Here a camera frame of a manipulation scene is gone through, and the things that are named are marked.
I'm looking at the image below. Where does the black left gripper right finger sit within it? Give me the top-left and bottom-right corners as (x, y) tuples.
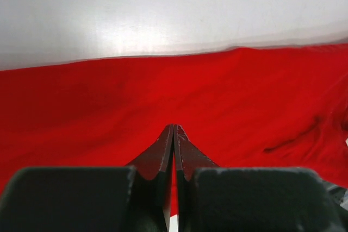
(173, 124), (218, 231)

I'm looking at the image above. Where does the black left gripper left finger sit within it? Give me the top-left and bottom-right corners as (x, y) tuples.
(125, 124), (173, 231)

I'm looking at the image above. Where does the red t shirt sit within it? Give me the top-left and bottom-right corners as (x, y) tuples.
(1, 43), (347, 190)

